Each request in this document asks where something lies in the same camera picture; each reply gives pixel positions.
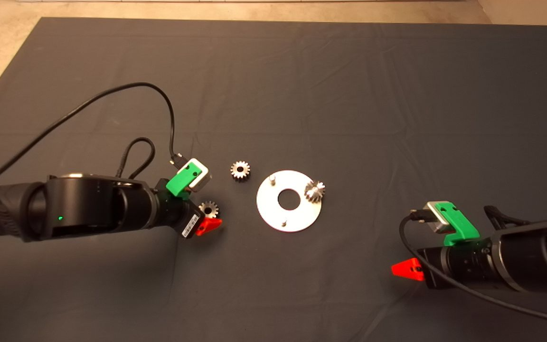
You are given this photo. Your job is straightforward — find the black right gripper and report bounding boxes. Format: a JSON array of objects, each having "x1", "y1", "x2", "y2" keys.
[{"x1": 391, "y1": 239, "x2": 498, "y2": 291}]

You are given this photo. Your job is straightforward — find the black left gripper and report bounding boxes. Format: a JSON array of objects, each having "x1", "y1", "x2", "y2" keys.
[{"x1": 152, "y1": 179, "x2": 223, "y2": 240}]

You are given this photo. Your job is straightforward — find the small steel planetary gear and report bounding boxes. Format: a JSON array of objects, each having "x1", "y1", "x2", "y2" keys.
[
  {"x1": 230, "y1": 161, "x2": 251, "y2": 180},
  {"x1": 199, "y1": 200, "x2": 220, "y2": 220},
  {"x1": 304, "y1": 180, "x2": 326, "y2": 203}
]

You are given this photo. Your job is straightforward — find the round metal carrier plate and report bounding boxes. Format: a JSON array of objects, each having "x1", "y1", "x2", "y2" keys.
[{"x1": 256, "y1": 170, "x2": 322, "y2": 232}]

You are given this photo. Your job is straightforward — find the small silver camera box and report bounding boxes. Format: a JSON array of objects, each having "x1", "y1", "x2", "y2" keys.
[
  {"x1": 423, "y1": 201, "x2": 454, "y2": 234},
  {"x1": 189, "y1": 161, "x2": 212, "y2": 192}
]

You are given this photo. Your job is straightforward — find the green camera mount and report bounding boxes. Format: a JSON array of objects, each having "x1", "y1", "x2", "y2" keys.
[
  {"x1": 436, "y1": 202, "x2": 481, "y2": 247},
  {"x1": 166, "y1": 161, "x2": 204, "y2": 197}
]

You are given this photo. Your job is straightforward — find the smooth black camera cable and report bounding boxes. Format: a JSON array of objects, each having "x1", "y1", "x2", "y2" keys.
[
  {"x1": 0, "y1": 82, "x2": 189, "y2": 187},
  {"x1": 399, "y1": 209, "x2": 547, "y2": 328}
]

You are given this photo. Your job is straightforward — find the black braided cable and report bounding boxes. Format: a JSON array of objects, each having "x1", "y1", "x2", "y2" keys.
[
  {"x1": 485, "y1": 205, "x2": 530, "y2": 228},
  {"x1": 117, "y1": 137, "x2": 156, "y2": 180}
]

